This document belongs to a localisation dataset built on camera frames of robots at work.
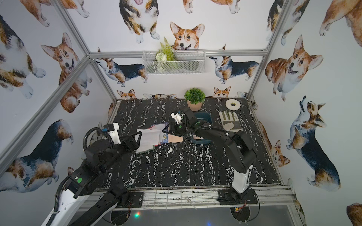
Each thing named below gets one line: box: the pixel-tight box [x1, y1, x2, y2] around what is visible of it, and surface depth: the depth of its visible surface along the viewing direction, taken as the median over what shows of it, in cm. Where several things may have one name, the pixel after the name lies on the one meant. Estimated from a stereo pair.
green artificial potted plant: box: [183, 87, 206, 110], surface depth 103 cm
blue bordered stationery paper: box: [150, 122, 169, 145], surface depth 100 cm
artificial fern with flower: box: [155, 36, 177, 73], surface depth 84 cm
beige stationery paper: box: [167, 133, 183, 143], surface depth 99 cm
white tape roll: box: [225, 98, 241, 111], surface depth 120 cm
